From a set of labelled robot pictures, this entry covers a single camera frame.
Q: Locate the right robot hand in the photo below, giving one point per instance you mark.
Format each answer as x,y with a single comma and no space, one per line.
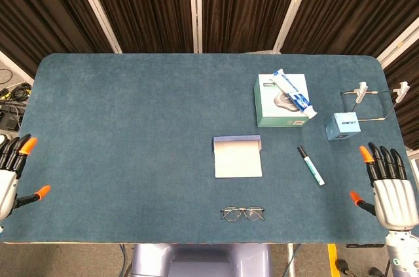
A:
394,198

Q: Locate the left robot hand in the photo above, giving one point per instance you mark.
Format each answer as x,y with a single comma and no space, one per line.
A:
6,188

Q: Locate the black-rimmed eyeglasses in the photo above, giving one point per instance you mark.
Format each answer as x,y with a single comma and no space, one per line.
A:
233,214

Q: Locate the grey purple robot base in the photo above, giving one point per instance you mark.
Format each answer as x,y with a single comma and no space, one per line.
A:
203,264

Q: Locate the white rounded floor device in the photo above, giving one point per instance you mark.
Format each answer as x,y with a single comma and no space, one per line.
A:
2,139

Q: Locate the black flat bar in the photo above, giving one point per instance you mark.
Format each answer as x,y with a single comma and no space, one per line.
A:
365,245

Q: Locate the black foot pedal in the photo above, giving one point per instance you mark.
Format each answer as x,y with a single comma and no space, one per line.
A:
10,123

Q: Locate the black floor plug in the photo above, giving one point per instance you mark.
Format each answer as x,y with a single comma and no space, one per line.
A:
342,265

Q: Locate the small light blue cube box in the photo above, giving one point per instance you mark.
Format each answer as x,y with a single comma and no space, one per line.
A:
342,126

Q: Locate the white marker with black cap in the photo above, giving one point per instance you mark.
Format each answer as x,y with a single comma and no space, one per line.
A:
311,165

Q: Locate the white plastic clip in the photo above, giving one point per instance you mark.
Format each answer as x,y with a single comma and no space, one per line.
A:
361,92
401,91

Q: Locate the white table leg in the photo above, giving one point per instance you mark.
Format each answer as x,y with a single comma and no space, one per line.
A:
290,257

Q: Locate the blue felt table mat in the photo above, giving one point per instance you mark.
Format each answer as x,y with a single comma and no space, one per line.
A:
131,126

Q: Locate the blue white toothpaste tube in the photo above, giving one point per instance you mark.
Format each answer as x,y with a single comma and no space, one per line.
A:
294,93

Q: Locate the green white product box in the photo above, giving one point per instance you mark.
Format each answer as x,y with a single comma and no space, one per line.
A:
271,116

